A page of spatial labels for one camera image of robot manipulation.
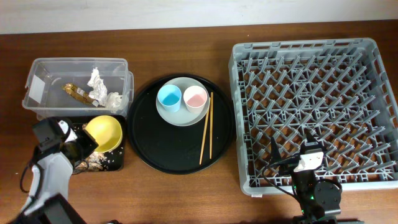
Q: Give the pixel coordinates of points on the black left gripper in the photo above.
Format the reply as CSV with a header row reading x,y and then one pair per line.
x,y
82,140

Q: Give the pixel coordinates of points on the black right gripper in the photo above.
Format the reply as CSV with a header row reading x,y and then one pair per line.
x,y
275,155

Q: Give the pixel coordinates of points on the yellow bowl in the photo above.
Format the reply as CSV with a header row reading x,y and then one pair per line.
x,y
107,132

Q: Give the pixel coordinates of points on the white tissue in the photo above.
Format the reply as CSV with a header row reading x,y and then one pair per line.
x,y
113,100

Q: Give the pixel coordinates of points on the wooden chopstick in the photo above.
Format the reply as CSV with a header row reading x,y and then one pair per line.
x,y
211,126
205,131

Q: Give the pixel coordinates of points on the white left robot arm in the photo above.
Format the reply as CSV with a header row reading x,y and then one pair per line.
x,y
47,200

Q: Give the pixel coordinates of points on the clear plastic waste bin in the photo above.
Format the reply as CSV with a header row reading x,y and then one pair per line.
x,y
78,86

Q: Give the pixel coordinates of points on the grey dishwasher rack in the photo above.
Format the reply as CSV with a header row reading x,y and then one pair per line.
x,y
337,89

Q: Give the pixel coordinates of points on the gold snack wrapper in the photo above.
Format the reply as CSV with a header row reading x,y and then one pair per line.
x,y
79,94

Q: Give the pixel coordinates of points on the food scraps pile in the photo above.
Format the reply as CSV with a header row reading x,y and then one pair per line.
x,y
103,161

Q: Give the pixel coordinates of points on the crumpled white paper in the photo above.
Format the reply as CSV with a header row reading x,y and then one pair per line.
x,y
99,91

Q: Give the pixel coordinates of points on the pink cup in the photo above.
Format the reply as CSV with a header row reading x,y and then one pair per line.
x,y
195,98

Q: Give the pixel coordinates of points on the round black tray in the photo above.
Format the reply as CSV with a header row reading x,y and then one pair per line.
x,y
175,149

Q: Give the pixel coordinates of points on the grey plate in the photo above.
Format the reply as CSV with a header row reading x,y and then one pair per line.
x,y
182,117

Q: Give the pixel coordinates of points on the blue cup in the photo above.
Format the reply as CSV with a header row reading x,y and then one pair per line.
x,y
170,96

